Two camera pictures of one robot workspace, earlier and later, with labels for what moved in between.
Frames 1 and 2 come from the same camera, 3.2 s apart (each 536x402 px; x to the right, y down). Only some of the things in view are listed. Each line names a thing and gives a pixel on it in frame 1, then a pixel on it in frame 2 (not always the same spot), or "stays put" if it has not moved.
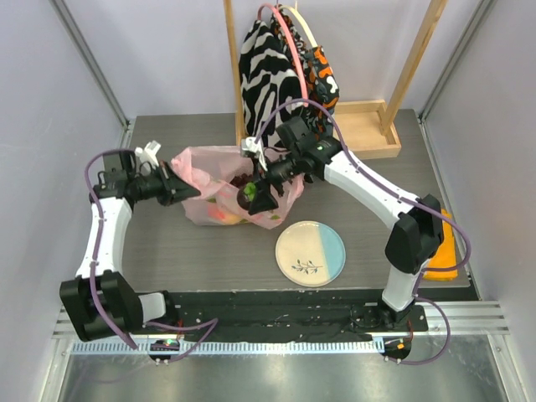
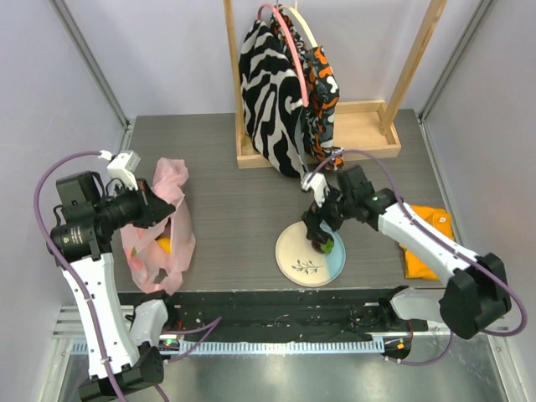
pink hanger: (291, 48) stays put
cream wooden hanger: (302, 22) stays put
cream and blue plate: (311, 253) stays put
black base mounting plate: (286, 316) stays put
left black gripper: (173, 188) to (152, 208)
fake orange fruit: (232, 219) to (165, 243)
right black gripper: (264, 181) to (317, 219)
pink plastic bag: (209, 170) to (157, 255)
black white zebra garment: (269, 76) stays put
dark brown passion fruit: (250, 190) to (327, 247)
